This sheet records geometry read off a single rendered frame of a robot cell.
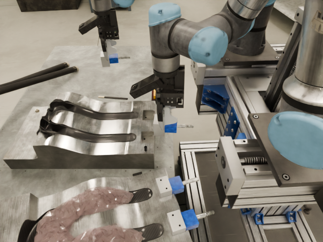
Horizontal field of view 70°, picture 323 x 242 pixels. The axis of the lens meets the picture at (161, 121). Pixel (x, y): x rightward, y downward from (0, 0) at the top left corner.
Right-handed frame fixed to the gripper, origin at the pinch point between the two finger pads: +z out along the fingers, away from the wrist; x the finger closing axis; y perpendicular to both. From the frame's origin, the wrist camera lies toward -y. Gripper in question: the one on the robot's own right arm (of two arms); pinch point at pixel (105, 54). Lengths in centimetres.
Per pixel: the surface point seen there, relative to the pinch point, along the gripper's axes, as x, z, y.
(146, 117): -34.0, 9.2, 14.3
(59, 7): 336, 91, -97
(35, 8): 338, 90, -136
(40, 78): -2.1, 7.9, -31.0
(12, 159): -46, 9, -32
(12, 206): -66, 4, -24
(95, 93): -7.9, 15.1, -7.2
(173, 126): -48, 1, 22
